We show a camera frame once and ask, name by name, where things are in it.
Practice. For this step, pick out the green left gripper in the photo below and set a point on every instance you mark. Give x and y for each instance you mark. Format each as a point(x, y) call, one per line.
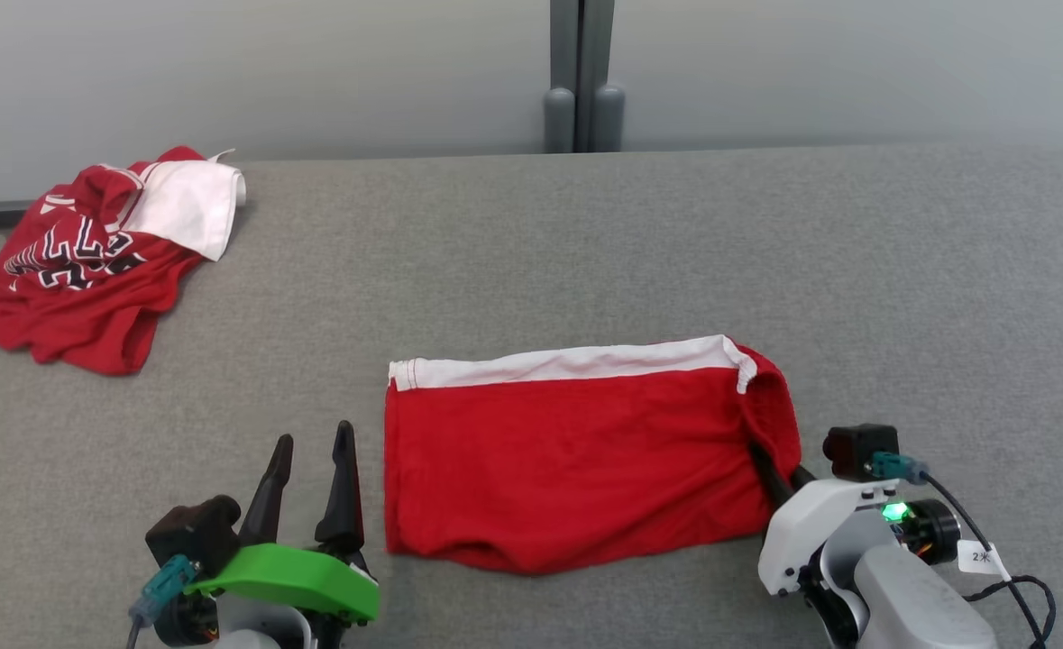
point(297, 577)

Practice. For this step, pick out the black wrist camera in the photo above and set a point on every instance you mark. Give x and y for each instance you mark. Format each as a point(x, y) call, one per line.
point(860, 451)
point(193, 532)

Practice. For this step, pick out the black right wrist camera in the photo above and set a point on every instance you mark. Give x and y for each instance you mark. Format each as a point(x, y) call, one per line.
point(860, 451)

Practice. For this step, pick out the grey partition post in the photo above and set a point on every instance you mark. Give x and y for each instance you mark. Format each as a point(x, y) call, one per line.
point(601, 72)
point(562, 72)

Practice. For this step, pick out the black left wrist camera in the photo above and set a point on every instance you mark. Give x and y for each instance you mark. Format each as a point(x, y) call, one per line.
point(193, 532)

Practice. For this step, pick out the red shorts with white waistband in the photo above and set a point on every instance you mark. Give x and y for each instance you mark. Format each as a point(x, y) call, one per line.
point(576, 460)

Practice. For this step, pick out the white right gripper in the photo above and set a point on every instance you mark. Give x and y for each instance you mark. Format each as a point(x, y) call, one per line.
point(801, 532)

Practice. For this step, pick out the red number 23 jersey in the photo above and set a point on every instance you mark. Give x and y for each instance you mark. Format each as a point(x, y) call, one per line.
point(89, 306)

